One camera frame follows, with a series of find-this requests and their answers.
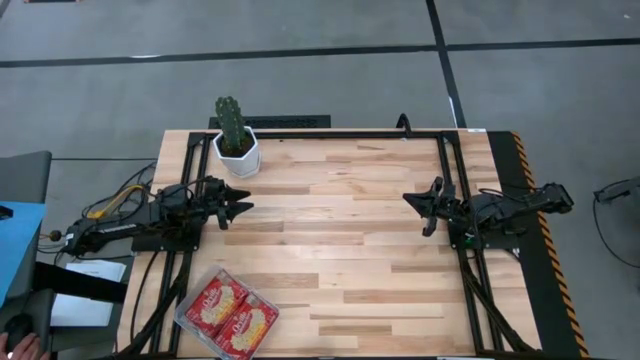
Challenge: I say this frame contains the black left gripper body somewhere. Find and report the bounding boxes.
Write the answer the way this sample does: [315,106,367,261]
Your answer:
[192,175,229,224]

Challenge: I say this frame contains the person's hand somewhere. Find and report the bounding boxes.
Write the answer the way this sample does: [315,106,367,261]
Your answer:
[0,331,51,360]

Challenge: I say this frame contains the black aluminium table frame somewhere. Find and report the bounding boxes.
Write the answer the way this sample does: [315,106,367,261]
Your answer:
[117,129,544,360]

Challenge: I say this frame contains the black perforated panel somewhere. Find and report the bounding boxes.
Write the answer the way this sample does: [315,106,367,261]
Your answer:
[208,114,333,130]

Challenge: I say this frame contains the white hexagonal plant pot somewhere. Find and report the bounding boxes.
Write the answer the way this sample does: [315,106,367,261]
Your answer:
[213,126,262,179]

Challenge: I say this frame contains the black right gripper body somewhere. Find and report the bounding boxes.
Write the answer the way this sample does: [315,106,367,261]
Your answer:
[435,182,474,234]

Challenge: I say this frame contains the black strap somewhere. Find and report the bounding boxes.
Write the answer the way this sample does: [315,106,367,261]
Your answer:
[32,261,129,304]

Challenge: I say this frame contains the black computer mouse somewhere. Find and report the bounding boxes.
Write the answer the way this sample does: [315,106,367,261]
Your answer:
[3,313,34,346]

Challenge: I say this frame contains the blue panel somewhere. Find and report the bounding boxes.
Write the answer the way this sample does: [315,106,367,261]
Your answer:
[0,201,47,307]

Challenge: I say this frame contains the clear plastic tray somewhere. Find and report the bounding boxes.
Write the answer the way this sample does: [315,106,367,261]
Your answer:
[173,264,281,360]

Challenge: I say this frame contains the black hazard-striped edge strip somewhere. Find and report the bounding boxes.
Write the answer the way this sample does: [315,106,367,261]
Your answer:
[487,130,591,360]

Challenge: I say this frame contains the yellow cable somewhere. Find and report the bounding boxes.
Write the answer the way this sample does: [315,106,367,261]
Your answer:
[88,183,146,220]

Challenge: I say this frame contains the grey floor device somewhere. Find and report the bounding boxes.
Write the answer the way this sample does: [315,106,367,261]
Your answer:
[593,175,640,204]

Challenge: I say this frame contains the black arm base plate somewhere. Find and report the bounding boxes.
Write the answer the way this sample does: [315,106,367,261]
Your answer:
[447,219,521,251]
[131,219,204,253]

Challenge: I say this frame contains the green cactus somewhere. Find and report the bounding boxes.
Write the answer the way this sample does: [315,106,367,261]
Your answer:
[214,95,249,154]

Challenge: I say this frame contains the white paper sheets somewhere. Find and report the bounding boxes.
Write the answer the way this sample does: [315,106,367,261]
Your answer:
[49,258,128,328]

